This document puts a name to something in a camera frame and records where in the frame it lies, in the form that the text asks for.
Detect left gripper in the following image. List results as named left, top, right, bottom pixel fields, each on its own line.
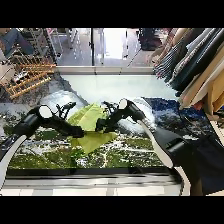
left=66, top=125, right=86, bottom=139

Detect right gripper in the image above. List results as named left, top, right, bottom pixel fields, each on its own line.
left=95, top=117, right=116, bottom=134

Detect lime green garment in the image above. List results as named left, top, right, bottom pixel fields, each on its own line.
left=67, top=102, right=119, bottom=155

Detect wooden clothes hangers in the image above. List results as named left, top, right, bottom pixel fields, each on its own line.
left=3, top=53, right=58, bottom=100

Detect heap of clothes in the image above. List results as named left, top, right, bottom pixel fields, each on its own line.
left=153, top=27, right=224, bottom=111

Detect person's legs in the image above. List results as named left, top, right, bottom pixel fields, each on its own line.
left=0, top=27, right=36, bottom=58

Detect silver frame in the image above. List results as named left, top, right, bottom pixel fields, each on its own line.
left=0, top=174, right=192, bottom=197

